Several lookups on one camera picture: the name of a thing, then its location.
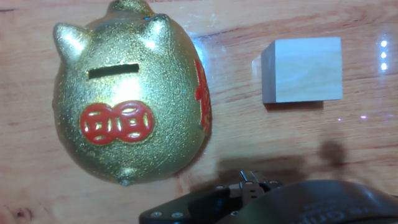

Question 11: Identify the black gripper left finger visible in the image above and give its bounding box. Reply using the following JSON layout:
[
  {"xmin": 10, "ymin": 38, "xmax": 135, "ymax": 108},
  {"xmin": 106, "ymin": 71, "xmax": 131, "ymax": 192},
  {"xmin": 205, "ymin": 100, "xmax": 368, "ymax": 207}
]
[{"xmin": 139, "ymin": 182, "xmax": 244, "ymax": 224}]

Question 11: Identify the pale wooden cube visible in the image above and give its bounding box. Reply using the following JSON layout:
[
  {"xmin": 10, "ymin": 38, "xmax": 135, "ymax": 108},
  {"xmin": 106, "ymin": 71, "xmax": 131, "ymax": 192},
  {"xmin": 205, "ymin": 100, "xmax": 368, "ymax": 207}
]
[{"xmin": 260, "ymin": 36, "xmax": 344, "ymax": 105}]

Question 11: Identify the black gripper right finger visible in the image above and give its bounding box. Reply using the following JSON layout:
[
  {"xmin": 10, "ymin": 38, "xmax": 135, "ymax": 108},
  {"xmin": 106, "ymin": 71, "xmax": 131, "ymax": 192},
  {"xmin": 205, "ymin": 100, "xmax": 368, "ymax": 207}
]
[{"xmin": 239, "ymin": 170, "xmax": 284, "ymax": 207}]

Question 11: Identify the golden piggy bank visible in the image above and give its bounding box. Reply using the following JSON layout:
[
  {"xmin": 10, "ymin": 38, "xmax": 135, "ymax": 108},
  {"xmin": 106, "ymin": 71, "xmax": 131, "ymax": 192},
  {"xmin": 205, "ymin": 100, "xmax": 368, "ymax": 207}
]
[{"xmin": 52, "ymin": 0, "xmax": 213, "ymax": 187}]

